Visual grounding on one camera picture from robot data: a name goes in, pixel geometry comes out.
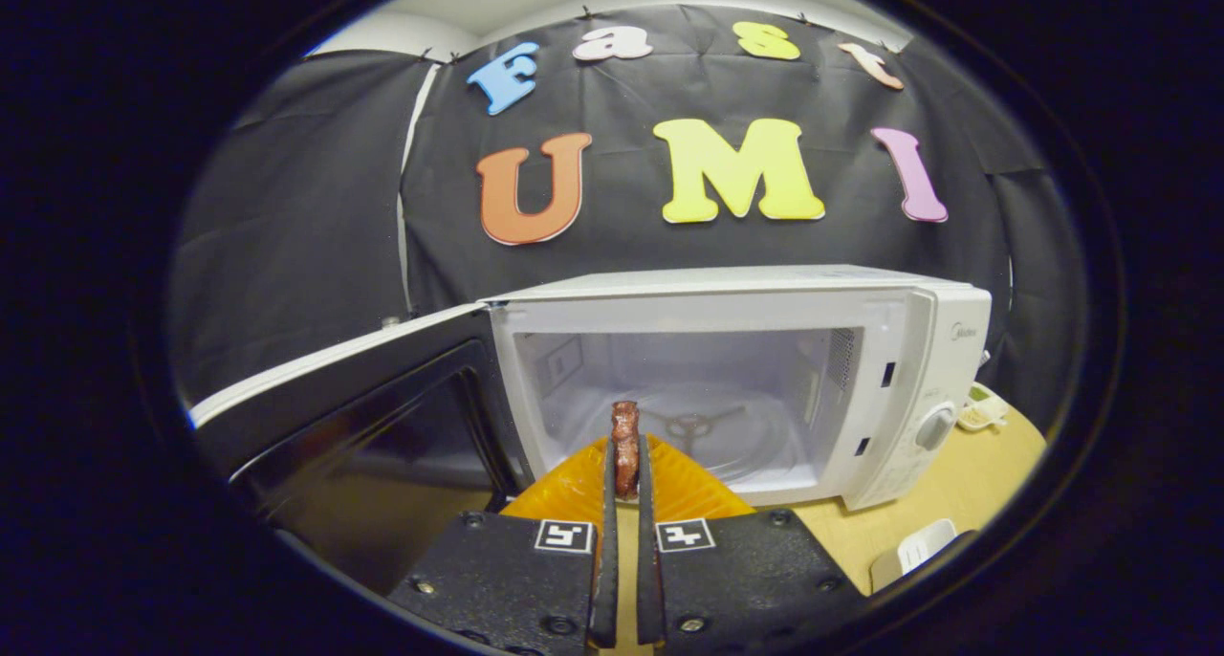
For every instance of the glass turntable plate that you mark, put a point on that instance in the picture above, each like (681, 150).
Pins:
(746, 446)

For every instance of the brown meat piece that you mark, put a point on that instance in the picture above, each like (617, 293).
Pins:
(625, 446)

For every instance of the white divided spice dish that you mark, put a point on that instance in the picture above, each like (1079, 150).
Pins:
(980, 412)

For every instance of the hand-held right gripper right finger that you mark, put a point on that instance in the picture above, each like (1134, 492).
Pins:
(650, 589)

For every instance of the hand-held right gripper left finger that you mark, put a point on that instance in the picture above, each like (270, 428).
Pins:
(607, 589)

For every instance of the black backdrop cloth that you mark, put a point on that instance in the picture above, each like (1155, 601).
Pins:
(335, 207)

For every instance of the white rectangular tray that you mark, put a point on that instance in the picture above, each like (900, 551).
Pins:
(913, 553)

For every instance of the white microwave oven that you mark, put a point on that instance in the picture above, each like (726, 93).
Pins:
(727, 297)

